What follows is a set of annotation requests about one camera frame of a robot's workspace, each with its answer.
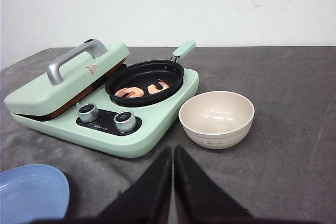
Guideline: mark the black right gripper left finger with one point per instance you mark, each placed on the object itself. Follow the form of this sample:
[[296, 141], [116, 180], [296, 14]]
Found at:
[[147, 200]]

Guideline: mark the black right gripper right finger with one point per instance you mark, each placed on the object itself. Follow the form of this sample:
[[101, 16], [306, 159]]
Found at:
[[202, 200]]

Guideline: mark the beige ceramic bowl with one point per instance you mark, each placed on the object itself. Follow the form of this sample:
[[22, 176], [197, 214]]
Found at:
[[217, 119]]

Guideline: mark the breakfast maker hinged lid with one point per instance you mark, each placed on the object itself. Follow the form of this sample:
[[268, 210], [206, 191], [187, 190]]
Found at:
[[68, 79]]

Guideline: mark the mint green breakfast maker base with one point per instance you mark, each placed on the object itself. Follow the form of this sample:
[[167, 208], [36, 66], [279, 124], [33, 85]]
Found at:
[[156, 120]]

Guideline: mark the pink shrimp middle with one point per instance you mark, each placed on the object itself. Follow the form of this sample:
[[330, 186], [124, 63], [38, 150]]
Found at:
[[134, 92]]

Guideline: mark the pink shrimp near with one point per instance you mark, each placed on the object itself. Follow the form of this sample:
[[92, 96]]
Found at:
[[125, 92]]

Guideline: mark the right silver control knob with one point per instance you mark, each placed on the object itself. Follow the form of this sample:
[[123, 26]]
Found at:
[[124, 121]]

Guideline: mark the silver control knob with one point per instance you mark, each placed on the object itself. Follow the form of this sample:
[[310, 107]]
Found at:
[[88, 113], [124, 121]]

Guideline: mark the left silver control knob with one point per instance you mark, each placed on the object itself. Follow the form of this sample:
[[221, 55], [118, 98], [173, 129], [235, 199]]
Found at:
[[88, 113]]

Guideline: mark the blue plate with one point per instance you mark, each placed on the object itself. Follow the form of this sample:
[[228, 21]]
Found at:
[[33, 192]]

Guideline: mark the black frying pan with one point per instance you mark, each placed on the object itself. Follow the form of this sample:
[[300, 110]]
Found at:
[[141, 75]]

